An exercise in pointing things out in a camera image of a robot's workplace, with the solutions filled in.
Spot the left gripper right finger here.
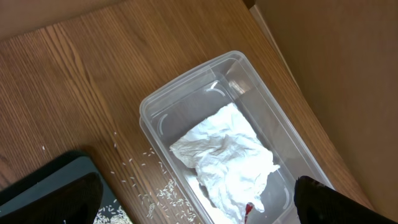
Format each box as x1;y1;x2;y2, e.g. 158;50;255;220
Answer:
294;175;397;224

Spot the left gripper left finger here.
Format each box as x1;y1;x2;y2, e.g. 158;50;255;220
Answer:
1;172;103;224

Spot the pile of white rice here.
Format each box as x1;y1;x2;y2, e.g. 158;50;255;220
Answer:
93;199;132;224

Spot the red snack wrapper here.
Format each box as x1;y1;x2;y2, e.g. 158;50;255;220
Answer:
244;203;253;224

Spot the white napkin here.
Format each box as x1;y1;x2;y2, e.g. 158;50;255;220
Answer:
170;103;280;223

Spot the black tray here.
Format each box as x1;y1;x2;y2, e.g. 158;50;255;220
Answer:
1;151;117;217

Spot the clear plastic bin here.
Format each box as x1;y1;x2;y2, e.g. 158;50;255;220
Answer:
140;51;329;224

